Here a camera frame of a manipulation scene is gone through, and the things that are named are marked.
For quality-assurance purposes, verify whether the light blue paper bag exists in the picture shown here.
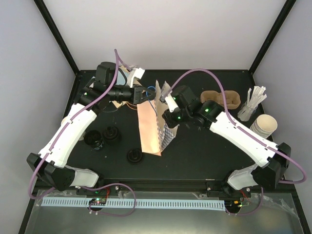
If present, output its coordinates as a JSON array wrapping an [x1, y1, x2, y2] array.
[[116, 68, 128, 85]]

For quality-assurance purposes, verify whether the purple cable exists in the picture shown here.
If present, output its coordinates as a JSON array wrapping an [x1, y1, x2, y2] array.
[[28, 48, 137, 199], [162, 68, 307, 184]]

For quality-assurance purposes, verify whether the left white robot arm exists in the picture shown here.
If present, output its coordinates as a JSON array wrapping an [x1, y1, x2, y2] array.
[[26, 62, 156, 195]]

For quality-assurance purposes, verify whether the checkered pastry paper bag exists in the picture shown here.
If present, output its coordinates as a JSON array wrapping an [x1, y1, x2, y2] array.
[[137, 81, 178, 156]]

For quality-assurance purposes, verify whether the left circuit board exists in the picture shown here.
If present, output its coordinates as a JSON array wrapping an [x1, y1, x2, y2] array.
[[89, 198, 107, 205]]

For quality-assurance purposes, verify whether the brown pulp cup carrier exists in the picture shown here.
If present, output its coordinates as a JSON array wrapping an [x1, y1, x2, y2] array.
[[200, 90, 241, 110]]

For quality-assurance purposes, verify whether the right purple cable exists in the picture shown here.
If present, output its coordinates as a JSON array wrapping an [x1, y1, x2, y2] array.
[[162, 68, 307, 184]]

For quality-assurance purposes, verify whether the right circuit board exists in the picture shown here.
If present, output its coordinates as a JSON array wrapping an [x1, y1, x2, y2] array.
[[224, 200, 251, 208]]

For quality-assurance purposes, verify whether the right paper cup stack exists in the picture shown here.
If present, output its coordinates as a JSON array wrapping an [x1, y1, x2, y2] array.
[[250, 114, 278, 138]]

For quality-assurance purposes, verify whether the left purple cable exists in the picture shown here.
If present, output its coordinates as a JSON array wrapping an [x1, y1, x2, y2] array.
[[28, 48, 137, 199]]

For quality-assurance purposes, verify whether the circuit board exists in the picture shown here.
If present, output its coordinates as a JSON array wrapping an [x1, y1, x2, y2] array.
[[89, 198, 107, 205], [224, 200, 251, 208]]

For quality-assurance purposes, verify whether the black cup lid front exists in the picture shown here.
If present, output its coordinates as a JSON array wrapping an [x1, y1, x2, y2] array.
[[127, 148, 143, 164]]

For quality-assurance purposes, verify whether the brown kraft paper bag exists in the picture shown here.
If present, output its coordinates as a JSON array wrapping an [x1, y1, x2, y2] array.
[[112, 101, 137, 110]]

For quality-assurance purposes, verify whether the blue slotted cable duct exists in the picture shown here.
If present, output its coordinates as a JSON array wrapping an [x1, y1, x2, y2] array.
[[41, 197, 226, 211]]

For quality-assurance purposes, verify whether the glass of wrapped straws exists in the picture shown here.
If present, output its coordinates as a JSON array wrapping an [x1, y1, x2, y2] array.
[[237, 86, 267, 122]]

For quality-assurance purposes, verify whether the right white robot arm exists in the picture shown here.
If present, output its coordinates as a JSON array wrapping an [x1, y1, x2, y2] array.
[[160, 85, 291, 196]]

